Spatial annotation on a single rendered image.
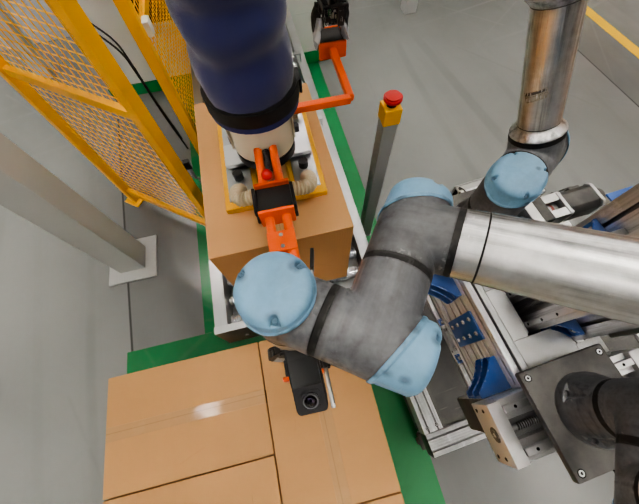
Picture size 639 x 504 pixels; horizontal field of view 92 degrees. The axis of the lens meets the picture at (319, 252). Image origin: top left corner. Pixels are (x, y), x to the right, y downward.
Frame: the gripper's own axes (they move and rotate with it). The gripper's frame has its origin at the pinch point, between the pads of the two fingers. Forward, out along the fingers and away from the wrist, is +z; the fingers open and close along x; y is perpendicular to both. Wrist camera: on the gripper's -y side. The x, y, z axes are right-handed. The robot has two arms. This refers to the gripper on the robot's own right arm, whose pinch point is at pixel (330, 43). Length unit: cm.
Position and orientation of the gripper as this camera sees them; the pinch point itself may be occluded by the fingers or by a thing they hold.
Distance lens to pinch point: 116.9
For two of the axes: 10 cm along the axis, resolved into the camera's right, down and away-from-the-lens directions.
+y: 2.1, 8.9, -4.1
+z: 0.4, 4.2, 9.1
